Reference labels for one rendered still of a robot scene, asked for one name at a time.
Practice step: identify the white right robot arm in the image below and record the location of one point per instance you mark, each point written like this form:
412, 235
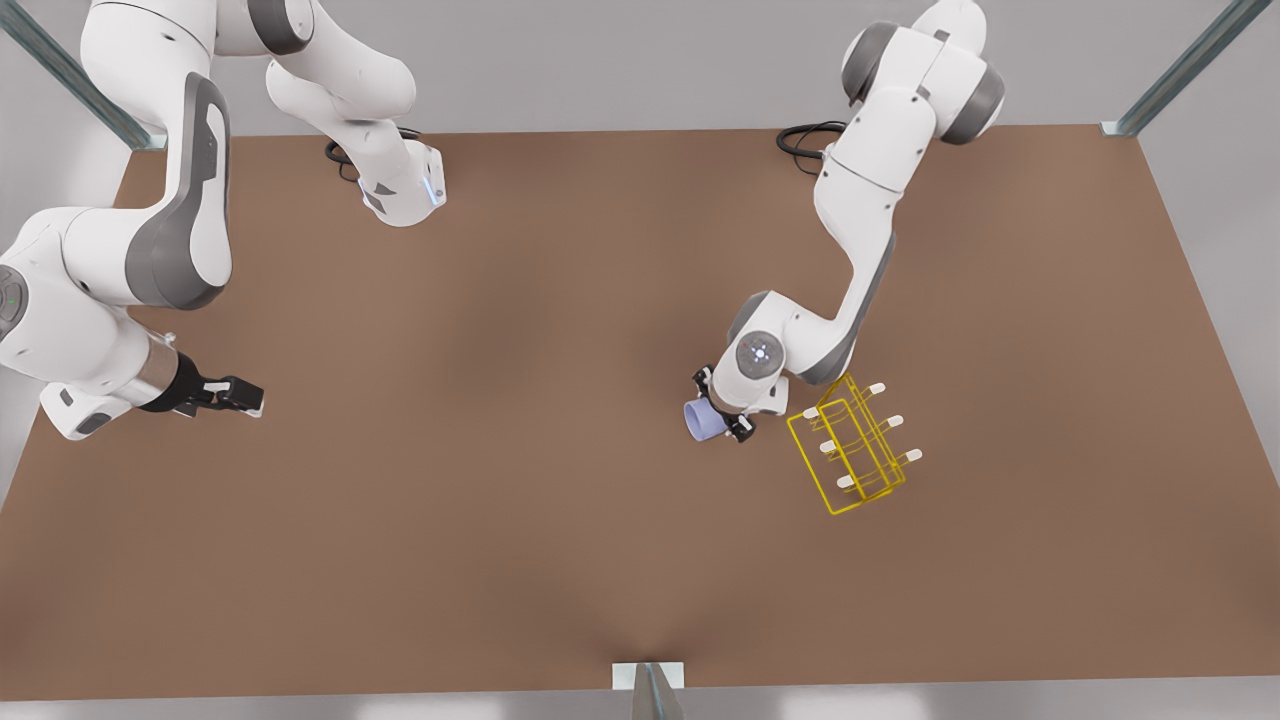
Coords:
180, 180

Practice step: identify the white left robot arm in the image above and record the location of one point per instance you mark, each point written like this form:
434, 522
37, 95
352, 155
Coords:
880, 150

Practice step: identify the silver frame post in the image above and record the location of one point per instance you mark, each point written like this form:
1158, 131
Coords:
1180, 70
70, 70
650, 690

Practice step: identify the lavender cup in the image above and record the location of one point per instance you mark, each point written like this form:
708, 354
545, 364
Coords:
702, 421

